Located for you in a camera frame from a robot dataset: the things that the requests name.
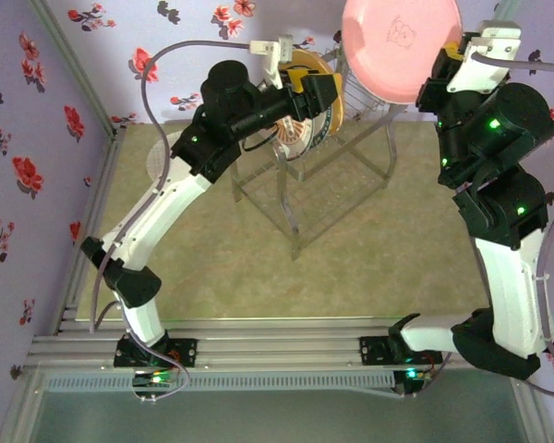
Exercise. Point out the yellow plate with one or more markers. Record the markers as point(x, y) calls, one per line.
point(316, 63)

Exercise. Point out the pink plate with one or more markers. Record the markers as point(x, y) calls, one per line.
point(388, 46)

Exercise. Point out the plaid pattern white plate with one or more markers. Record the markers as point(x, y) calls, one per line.
point(156, 157)

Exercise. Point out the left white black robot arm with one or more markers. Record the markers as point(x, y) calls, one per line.
point(157, 212)

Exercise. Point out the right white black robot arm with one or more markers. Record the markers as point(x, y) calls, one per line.
point(508, 286)

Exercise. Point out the orange sunburst pattern plate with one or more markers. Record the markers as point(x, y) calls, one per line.
point(295, 134)

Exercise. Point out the small circuit board green light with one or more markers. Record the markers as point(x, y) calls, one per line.
point(413, 374)
point(154, 379)

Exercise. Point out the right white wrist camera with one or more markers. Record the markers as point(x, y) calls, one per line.
point(480, 69)

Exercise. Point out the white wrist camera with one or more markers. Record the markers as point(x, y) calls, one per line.
point(480, 69)
point(277, 48)

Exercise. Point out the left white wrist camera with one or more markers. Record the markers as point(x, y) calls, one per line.
point(277, 48)

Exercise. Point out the aluminium side rail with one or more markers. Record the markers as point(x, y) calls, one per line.
point(102, 184)

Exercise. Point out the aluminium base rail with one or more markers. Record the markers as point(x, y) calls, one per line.
point(277, 341)

